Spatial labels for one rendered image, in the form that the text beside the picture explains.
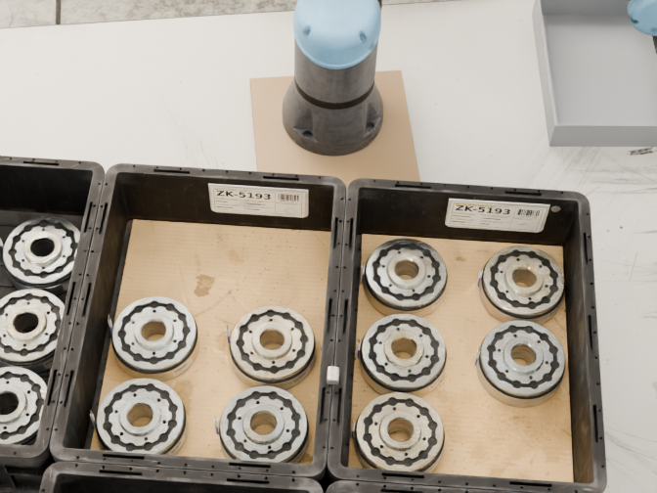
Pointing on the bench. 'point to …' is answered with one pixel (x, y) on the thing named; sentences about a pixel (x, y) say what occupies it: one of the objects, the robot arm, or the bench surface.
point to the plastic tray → (595, 74)
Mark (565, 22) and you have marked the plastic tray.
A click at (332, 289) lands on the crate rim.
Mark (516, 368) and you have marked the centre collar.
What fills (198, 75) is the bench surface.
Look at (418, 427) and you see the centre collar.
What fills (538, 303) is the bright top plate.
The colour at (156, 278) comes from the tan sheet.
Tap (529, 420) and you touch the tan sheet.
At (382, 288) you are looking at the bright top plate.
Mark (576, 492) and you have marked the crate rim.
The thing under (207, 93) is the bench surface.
